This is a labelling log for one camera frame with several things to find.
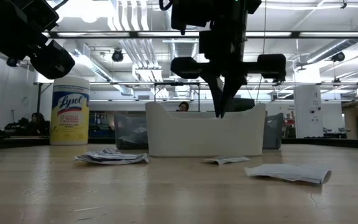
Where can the black background metal frame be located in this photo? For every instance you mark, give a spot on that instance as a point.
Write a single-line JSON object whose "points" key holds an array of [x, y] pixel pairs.
{"points": [[176, 83]]}

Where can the person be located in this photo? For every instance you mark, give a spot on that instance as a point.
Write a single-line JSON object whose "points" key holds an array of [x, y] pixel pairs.
{"points": [[183, 106], [37, 123]]}

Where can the white square column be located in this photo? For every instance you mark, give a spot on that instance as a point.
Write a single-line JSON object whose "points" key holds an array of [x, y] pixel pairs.
{"points": [[308, 124]]}

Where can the black rig beam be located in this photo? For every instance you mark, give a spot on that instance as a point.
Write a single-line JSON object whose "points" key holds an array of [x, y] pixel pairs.
{"points": [[151, 34]]}

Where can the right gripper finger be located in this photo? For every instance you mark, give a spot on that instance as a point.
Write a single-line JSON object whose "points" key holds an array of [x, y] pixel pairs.
{"points": [[216, 87], [232, 85]]}

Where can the blue striped white packet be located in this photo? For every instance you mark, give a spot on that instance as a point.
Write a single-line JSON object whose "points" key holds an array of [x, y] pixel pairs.
{"points": [[112, 158]]}

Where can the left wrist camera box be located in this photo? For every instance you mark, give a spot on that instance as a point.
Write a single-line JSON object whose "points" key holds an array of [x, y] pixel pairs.
{"points": [[40, 14]]}

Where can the black ceiling lamp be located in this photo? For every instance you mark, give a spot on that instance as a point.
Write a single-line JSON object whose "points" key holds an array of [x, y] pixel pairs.
{"points": [[280, 81], [338, 57], [117, 55], [12, 63]]}

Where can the black monitor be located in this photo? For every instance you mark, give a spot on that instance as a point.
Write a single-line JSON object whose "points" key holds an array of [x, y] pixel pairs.
{"points": [[244, 105]]}

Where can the grey translucent plastic bin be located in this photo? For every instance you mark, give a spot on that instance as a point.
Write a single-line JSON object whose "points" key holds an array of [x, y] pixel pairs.
{"points": [[129, 130], [273, 130]]}

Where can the white plastic bin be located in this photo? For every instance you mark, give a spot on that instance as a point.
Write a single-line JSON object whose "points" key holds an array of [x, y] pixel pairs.
{"points": [[204, 137]]}

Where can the yellow Lysol wipes canister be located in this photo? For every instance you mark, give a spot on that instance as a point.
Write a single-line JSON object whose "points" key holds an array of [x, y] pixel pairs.
{"points": [[70, 124]]}

